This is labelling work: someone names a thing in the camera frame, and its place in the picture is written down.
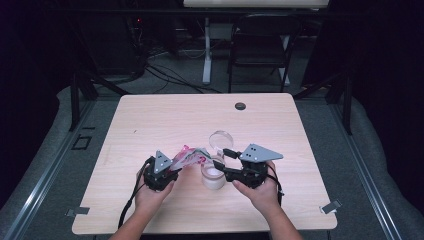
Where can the dark computer cabinet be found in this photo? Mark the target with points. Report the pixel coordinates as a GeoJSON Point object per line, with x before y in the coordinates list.
{"type": "Point", "coordinates": [113, 43]}

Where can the white desk leg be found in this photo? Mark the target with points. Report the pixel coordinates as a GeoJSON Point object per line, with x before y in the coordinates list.
{"type": "Point", "coordinates": [207, 60]}

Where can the black metal stand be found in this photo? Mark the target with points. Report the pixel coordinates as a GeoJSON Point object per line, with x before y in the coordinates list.
{"type": "Point", "coordinates": [75, 100]}
{"type": "Point", "coordinates": [348, 106]}

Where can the person's right hand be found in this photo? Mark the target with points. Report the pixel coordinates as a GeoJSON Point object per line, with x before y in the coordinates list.
{"type": "Point", "coordinates": [263, 196]}

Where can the clear glass jar with lid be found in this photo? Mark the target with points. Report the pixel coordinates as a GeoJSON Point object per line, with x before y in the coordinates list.
{"type": "Point", "coordinates": [213, 180]}

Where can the black folding chair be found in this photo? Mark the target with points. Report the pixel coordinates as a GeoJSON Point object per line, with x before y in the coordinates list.
{"type": "Point", "coordinates": [263, 43]}

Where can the person's left hand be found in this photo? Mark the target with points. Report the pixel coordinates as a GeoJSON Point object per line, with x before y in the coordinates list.
{"type": "Point", "coordinates": [148, 200]}

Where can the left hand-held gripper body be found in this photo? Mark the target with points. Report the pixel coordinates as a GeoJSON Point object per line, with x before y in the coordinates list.
{"type": "Point", "coordinates": [161, 163]}

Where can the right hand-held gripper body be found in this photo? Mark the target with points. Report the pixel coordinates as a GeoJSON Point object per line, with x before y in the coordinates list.
{"type": "Point", "coordinates": [256, 153]}

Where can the grey table clip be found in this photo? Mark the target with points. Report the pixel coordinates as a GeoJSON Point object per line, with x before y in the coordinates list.
{"type": "Point", "coordinates": [330, 206]}
{"type": "Point", "coordinates": [78, 211]}

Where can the pink printed plastic bag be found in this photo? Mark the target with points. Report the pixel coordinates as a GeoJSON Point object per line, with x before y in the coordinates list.
{"type": "Point", "coordinates": [190, 158]}

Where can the metal floor rail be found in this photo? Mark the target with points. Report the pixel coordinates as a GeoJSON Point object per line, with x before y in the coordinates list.
{"type": "Point", "coordinates": [43, 180]}
{"type": "Point", "coordinates": [363, 173]}

